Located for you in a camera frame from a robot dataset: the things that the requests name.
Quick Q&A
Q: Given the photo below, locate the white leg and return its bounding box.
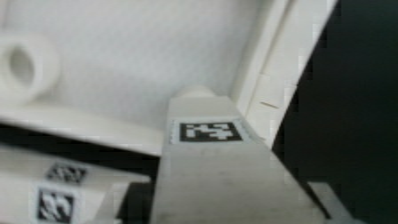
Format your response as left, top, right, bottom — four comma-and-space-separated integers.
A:
149, 86, 326, 224

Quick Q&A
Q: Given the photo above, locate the white desk top tray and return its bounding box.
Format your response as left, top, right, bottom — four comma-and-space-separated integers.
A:
0, 0, 339, 155

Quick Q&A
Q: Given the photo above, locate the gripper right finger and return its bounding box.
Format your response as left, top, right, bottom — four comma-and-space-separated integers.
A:
307, 182, 367, 224

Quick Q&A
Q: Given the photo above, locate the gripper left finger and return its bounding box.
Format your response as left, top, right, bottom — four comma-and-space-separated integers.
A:
106, 182, 152, 224

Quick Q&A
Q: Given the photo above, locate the white sheet with markers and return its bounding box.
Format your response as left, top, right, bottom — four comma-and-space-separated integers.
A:
0, 145, 149, 224

